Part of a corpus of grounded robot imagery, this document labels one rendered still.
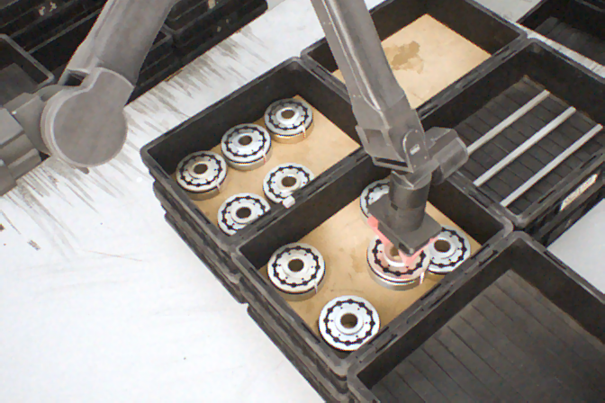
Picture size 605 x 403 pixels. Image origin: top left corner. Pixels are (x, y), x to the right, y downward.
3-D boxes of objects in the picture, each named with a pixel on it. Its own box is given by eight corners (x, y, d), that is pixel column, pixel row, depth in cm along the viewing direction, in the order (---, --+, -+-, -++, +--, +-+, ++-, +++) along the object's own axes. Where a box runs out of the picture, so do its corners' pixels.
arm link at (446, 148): (358, 131, 102) (401, 138, 95) (412, 93, 107) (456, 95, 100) (385, 201, 107) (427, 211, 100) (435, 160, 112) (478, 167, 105)
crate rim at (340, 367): (341, 380, 110) (340, 373, 108) (227, 255, 125) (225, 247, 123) (516, 234, 124) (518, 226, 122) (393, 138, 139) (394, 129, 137)
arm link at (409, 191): (383, 167, 101) (413, 191, 98) (415, 142, 103) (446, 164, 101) (379, 198, 106) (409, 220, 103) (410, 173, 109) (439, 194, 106)
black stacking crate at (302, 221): (342, 402, 117) (341, 373, 108) (236, 283, 132) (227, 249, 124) (505, 264, 131) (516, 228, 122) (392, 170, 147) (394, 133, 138)
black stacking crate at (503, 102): (507, 262, 131) (518, 227, 123) (393, 169, 147) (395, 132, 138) (637, 150, 146) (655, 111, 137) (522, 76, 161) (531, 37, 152)
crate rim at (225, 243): (227, 255, 125) (225, 247, 123) (138, 157, 140) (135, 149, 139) (393, 138, 139) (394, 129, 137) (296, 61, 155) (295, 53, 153)
